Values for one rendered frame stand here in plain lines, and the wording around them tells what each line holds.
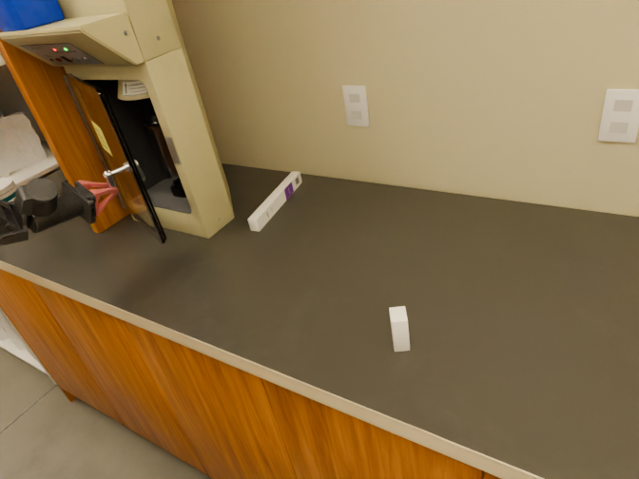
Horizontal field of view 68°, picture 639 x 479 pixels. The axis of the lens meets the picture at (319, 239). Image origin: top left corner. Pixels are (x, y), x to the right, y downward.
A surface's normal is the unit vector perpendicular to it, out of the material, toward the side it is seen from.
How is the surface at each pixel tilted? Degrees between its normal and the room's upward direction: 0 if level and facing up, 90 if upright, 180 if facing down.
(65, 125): 90
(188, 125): 90
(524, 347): 0
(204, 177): 90
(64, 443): 0
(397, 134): 90
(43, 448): 0
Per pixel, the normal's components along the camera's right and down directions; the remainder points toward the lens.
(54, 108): 0.84, 0.18
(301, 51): -0.51, 0.55
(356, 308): -0.16, -0.82
